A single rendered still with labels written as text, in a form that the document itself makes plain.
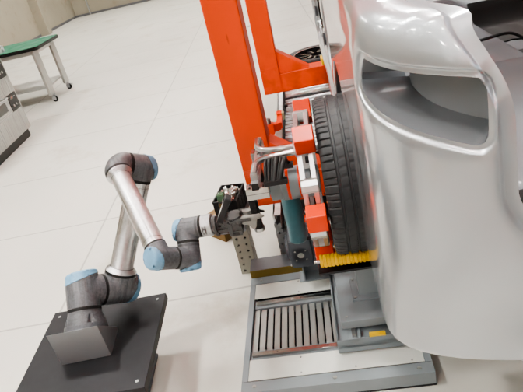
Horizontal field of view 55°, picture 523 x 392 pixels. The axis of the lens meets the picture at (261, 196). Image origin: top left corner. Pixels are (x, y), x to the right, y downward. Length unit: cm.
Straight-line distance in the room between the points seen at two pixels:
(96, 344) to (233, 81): 134
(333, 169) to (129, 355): 124
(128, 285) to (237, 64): 117
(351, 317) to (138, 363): 95
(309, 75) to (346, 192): 270
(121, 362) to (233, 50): 148
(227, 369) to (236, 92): 133
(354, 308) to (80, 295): 124
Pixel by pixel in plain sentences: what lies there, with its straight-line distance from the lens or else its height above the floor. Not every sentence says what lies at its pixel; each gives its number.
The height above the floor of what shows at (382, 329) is 15.
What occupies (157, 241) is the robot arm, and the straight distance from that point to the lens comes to 201.
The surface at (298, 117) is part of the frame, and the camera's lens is 211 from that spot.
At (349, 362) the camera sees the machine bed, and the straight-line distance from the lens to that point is 238.
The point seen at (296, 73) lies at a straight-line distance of 442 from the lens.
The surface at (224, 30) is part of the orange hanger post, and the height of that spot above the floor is 144.
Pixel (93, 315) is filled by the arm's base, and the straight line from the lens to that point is 244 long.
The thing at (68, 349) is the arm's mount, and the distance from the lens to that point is 248.
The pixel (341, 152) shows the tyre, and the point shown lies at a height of 106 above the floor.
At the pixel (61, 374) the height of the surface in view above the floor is 30.
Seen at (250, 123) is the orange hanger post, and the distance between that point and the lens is 250.
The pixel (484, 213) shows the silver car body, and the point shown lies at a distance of 106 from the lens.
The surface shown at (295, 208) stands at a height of 68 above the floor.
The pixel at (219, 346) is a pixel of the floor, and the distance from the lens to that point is 272.
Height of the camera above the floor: 183
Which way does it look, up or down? 28 degrees down
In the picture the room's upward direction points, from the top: 14 degrees counter-clockwise
